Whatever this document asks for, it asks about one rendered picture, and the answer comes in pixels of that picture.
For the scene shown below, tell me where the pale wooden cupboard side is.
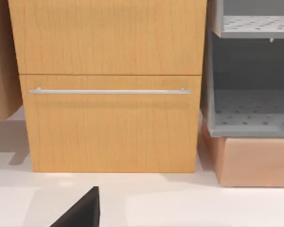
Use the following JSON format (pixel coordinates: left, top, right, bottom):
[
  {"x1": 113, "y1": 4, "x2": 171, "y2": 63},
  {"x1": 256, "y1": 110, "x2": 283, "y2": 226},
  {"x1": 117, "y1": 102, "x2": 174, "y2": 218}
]
[{"x1": 0, "y1": 0, "x2": 23, "y2": 123}]

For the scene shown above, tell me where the wooden drawer front with handle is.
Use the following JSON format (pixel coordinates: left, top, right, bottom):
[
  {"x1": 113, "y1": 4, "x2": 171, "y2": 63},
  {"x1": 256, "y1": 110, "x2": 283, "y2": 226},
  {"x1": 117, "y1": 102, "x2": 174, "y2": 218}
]
[{"x1": 18, "y1": 74, "x2": 203, "y2": 174}]

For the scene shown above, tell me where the grey cabinet with pierced shelves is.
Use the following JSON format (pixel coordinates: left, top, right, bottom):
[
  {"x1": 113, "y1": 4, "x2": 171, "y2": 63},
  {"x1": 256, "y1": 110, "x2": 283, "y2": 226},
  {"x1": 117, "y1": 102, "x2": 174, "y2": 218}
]
[{"x1": 200, "y1": 0, "x2": 284, "y2": 138}]

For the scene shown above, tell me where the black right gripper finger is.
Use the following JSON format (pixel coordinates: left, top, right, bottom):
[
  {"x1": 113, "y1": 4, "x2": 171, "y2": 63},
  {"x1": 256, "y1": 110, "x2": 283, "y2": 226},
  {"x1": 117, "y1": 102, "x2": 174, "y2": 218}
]
[{"x1": 49, "y1": 186, "x2": 101, "y2": 227}]

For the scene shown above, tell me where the wooden cupboard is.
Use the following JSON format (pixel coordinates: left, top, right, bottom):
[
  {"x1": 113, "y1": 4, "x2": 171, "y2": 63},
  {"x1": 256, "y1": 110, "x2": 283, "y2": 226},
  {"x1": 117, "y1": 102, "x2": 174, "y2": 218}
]
[{"x1": 8, "y1": 0, "x2": 208, "y2": 174}]

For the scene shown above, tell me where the long metal handle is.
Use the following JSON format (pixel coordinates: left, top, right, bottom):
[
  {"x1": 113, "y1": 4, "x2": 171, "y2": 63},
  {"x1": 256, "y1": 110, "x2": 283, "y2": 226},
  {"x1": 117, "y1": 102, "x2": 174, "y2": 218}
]
[{"x1": 28, "y1": 87, "x2": 191, "y2": 95}]

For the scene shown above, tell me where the plain wooden drawer front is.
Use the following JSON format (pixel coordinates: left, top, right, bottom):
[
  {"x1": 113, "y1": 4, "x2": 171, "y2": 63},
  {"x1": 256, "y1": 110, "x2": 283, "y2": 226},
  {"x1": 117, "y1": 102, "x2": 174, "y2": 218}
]
[{"x1": 8, "y1": 0, "x2": 208, "y2": 76}]

